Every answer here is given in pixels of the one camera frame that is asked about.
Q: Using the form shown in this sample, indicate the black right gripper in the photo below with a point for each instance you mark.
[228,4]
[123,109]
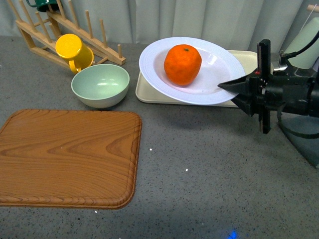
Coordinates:
[261,91]

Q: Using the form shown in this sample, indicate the white round plate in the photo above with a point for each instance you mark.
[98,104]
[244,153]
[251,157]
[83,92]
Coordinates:
[218,66]

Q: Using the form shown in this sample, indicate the orange mandarin fruit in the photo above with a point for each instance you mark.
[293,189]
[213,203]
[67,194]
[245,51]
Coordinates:
[182,64]

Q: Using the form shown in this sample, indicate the grey curtain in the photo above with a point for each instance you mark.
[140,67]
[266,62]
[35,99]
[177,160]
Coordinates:
[232,24]

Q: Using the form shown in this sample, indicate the purple cup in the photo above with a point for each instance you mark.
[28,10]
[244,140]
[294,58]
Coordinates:
[315,66]

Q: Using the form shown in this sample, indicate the dark grey cloth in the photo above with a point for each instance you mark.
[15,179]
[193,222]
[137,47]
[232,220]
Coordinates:
[303,133]

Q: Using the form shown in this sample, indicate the beige bear tray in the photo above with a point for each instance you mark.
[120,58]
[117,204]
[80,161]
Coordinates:
[148,94]

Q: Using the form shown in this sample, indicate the light green bowl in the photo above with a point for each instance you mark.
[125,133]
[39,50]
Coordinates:
[101,86]

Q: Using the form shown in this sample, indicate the yellow mug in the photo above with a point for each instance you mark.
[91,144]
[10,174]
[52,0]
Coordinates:
[74,52]

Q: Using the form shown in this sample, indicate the wooden cutting board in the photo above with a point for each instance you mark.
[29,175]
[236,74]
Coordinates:
[69,159]

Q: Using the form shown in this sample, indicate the wooden peg drying rack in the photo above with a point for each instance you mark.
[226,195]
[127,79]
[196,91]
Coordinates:
[39,42]

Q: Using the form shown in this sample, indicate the dark green mug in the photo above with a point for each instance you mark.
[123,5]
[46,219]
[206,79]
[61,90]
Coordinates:
[44,5]

